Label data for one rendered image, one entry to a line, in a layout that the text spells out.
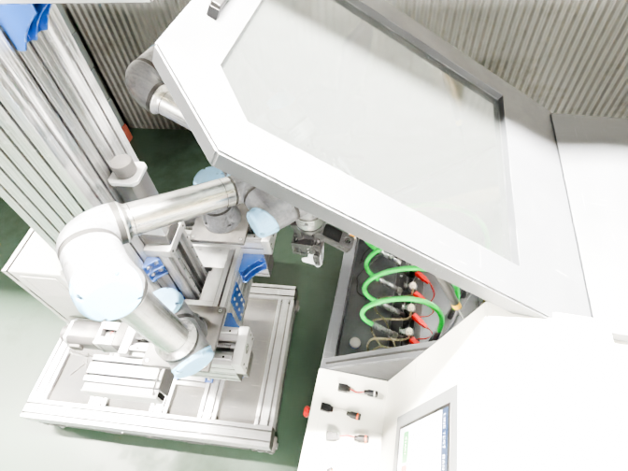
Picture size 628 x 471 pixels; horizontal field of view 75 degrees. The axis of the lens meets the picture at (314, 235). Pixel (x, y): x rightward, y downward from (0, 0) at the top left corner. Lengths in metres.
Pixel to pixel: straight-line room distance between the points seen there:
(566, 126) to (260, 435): 1.74
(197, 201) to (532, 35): 2.72
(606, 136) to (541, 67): 2.09
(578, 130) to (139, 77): 1.27
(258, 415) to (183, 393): 0.41
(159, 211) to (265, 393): 1.38
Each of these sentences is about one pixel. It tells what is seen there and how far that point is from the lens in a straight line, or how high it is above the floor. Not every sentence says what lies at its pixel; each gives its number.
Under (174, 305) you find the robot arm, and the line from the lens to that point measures 1.23.
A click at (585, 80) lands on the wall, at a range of 3.63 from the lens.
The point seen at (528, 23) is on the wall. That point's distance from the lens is 3.26.
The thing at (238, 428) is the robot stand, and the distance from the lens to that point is 2.16.
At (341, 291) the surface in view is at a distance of 1.52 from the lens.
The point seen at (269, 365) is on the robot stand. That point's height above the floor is 0.21.
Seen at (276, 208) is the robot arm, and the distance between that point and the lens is 0.96.
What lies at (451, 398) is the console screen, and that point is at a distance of 0.91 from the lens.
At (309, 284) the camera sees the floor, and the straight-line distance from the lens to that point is 2.65.
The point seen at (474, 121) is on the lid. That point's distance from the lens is 1.13.
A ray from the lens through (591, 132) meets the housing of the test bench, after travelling 1.41.
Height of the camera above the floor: 2.28
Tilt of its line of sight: 53 degrees down
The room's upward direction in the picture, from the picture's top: 6 degrees counter-clockwise
